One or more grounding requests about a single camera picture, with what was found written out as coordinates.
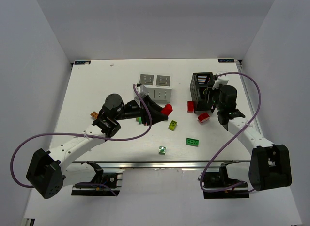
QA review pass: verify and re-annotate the lime sloped brick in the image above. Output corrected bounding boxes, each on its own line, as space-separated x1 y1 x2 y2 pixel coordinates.
168 120 177 131

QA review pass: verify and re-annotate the red and lime brick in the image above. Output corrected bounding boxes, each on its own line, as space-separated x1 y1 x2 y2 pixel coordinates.
161 103 173 116

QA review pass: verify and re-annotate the aluminium table rail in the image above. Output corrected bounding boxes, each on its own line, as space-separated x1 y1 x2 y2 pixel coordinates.
67 160 250 170

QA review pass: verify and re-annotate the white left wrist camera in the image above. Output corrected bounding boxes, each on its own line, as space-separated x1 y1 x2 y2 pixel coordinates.
133 83 148 101

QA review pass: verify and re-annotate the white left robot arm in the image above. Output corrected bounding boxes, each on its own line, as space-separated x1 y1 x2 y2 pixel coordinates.
26 94 172 199

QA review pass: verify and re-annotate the orange small brick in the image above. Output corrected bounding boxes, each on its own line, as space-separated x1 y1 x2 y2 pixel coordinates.
90 112 98 119

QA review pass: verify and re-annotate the light green printed brick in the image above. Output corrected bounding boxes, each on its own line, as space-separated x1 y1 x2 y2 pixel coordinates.
158 146 166 155

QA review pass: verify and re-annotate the dark logo sticker left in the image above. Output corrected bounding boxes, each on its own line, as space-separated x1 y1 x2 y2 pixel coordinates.
74 60 91 65

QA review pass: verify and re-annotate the black slotted two-bin container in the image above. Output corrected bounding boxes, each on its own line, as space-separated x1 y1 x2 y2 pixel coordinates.
190 72 215 112

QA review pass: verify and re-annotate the green curved brick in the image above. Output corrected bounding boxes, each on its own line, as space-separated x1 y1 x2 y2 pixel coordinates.
136 117 142 124

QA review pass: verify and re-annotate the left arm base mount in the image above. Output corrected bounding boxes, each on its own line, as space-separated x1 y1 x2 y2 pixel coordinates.
71 161 123 197

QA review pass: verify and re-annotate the dark logo sticker right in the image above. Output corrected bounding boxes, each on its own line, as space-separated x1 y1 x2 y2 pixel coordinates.
218 58 235 63

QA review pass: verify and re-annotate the white slotted two-bin container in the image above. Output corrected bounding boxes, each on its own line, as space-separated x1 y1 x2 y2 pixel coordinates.
139 74 172 104

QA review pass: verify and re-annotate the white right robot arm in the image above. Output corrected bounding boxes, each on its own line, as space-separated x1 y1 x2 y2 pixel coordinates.
213 85 292 191

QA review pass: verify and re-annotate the green 2x3 brick front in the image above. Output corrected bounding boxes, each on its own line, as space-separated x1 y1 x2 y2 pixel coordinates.
186 138 199 147

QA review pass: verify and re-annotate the dark logo sticker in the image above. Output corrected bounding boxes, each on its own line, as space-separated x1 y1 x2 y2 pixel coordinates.
74 60 91 65
218 58 235 63

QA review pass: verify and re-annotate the red curved brick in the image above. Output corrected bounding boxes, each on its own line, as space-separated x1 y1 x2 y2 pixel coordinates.
198 112 210 124

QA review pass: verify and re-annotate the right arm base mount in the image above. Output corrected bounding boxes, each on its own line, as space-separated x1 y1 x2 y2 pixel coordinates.
202 161 249 199

